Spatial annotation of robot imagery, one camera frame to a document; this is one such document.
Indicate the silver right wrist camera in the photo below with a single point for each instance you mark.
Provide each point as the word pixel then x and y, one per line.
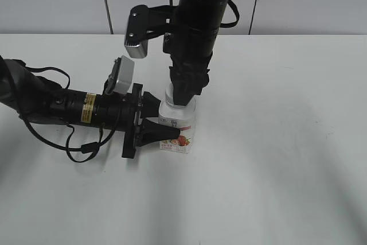
pixel 135 41

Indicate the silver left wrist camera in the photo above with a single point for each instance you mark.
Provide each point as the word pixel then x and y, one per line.
pixel 120 78

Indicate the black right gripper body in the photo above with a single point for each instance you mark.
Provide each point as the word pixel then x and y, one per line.
pixel 185 69

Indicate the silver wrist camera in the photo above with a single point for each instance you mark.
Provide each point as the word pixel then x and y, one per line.
pixel 120 78
pixel 135 41

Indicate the white screw cap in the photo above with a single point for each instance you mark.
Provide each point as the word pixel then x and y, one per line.
pixel 169 100

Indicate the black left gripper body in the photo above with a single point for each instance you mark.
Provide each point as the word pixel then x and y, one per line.
pixel 132 132

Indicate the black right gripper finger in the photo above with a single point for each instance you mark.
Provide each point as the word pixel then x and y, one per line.
pixel 181 92
pixel 200 80

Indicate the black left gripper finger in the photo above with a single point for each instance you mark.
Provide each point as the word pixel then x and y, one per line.
pixel 154 132
pixel 150 105

